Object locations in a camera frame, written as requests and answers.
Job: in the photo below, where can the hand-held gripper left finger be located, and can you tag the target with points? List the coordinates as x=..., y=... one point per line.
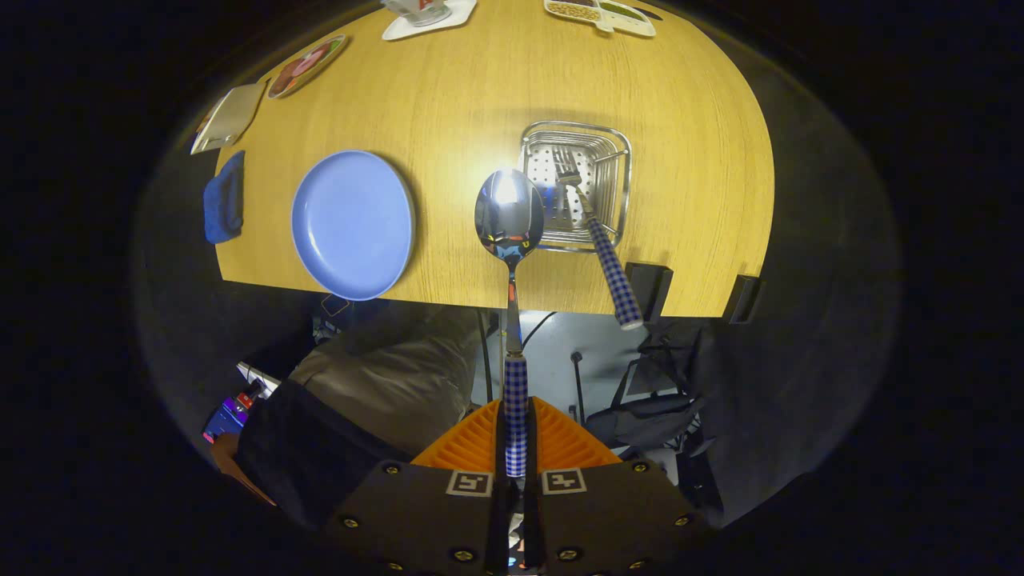
x=432, y=520

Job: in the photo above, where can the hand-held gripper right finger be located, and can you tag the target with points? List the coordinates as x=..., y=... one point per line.
x=608, y=520

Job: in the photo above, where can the black bag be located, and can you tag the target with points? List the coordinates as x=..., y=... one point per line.
x=648, y=416

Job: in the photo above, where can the person's dark clothing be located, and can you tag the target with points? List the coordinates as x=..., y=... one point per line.
x=312, y=456

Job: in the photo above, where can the person's khaki trouser leg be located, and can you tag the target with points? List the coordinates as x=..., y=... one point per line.
x=392, y=376

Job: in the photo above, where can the glowing colourful device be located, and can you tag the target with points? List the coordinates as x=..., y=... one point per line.
x=228, y=416

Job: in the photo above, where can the black table clamp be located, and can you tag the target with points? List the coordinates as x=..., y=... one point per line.
x=742, y=300
x=648, y=292

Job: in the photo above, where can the blue round plate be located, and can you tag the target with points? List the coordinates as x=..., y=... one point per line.
x=352, y=224

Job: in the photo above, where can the blue folded towel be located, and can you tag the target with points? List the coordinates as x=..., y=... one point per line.
x=224, y=200

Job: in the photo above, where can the white toaster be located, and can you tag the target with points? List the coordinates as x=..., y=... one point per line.
x=232, y=116

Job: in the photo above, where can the grey food plate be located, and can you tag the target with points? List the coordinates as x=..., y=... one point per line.
x=308, y=66

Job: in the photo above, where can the white divided grain dish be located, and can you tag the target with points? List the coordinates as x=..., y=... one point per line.
x=632, y=22

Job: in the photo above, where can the white square coaster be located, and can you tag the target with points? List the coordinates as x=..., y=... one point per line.
x=458, y=20

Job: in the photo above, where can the clear plastic bottle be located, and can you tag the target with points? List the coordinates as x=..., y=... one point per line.
x=424, y=10

